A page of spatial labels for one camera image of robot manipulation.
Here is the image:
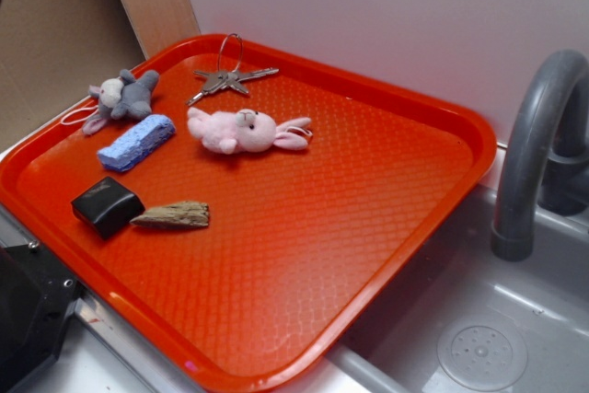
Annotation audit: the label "pink plush bunny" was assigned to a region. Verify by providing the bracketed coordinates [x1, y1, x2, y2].
[187, 108, 312, 155]

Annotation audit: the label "blue sponge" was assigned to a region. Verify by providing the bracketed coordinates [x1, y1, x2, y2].
[97, 114, 176, 172]

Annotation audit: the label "black rectangular box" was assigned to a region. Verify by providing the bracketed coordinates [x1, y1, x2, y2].
[71, 177, 144, 239]

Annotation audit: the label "brown wood piece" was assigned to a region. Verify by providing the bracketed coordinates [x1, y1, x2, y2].
[130, 201, 210, 230]

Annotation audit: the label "black metal mount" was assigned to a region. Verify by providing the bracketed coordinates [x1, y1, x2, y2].
[1, 245, 80, 392]

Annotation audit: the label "grey plastic faucet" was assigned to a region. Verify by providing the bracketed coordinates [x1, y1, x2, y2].
[491, 50, 588, 261]

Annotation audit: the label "silver keys on ring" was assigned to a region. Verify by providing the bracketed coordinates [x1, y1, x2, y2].
[185, 33, 280, 106]

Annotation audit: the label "red plastic tray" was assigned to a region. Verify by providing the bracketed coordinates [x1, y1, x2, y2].
[1, 35, 496, 392]

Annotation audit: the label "grey plastic sink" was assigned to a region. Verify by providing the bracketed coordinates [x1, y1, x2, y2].
[329, 187, 588, 392]

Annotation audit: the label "grey plush bunny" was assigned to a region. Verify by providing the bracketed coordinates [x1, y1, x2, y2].
[60, 69, 160, 136]

